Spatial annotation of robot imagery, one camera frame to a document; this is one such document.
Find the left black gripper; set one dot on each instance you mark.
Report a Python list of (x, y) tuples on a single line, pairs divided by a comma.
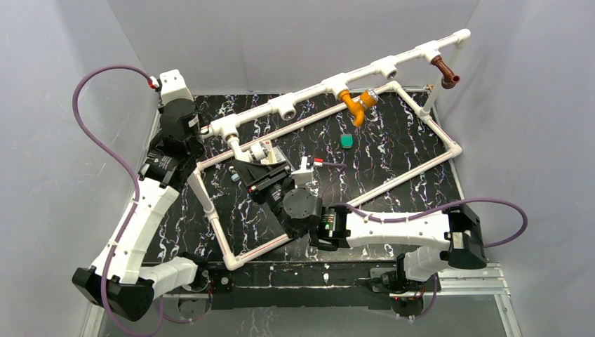
[(198, 128)]

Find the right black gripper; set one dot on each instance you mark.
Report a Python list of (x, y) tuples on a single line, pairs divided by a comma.
[(259, 178)]

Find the white PVC pipe frame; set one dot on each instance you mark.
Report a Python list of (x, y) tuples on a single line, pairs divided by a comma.
[(399, 161)]

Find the white faucet chrome knob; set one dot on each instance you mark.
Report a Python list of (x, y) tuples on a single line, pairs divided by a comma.
[(251, 154)]

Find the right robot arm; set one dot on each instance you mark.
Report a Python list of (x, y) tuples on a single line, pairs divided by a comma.
[(447, 237)]

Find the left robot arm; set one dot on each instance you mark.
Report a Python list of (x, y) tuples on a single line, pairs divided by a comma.
[(117, 278)]

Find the clear plastic package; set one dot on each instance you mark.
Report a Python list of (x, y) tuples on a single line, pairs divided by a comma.
[(276, 155)]

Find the green tape roll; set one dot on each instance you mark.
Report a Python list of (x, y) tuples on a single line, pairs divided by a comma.
[(346, 141)]

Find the orange faucet chrome knob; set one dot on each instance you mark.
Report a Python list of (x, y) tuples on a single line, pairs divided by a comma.
[(357, 107)]

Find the brown faucet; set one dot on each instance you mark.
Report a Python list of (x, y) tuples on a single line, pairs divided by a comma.
[(449, 78)]

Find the light blue faucet handle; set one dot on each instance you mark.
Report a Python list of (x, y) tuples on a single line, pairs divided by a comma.
[(235, 176)]

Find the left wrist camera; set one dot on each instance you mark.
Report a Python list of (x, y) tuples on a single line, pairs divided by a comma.
[(173, 87)]

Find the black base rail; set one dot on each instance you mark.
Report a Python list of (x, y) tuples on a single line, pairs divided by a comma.
[(375, 285)]

